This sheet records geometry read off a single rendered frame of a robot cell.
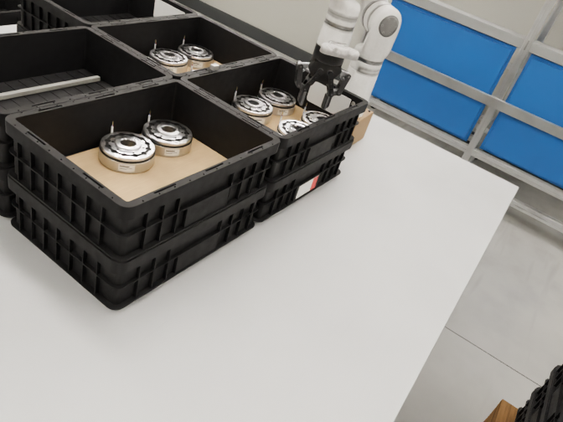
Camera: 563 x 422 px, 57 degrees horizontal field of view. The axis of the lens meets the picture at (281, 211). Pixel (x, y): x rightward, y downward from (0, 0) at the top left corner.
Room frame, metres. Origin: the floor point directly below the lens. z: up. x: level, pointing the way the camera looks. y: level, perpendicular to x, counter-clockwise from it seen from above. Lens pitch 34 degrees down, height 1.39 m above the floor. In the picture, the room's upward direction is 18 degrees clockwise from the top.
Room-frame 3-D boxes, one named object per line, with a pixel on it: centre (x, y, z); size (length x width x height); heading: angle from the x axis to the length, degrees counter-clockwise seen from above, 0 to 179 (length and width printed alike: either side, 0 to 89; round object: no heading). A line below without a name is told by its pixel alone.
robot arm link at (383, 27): (1.53, -0.10, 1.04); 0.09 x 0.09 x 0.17; 30
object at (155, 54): (1.33, 0.42, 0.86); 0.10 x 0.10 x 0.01
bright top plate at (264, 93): (1.30, 0.11, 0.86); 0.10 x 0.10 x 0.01
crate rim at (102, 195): (0.81, 0.26, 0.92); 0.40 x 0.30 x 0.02; 155
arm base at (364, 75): (1.53, -0.10, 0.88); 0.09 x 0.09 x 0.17; 71
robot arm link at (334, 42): (1.21, 0.00, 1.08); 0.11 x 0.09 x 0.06; 20
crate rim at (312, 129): (1.17, 0.09, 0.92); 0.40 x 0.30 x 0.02; 155
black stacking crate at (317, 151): (1.17, 0.09, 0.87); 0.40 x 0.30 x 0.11; 155
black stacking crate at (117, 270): (0.81, 0.26, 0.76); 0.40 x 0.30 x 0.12; 155
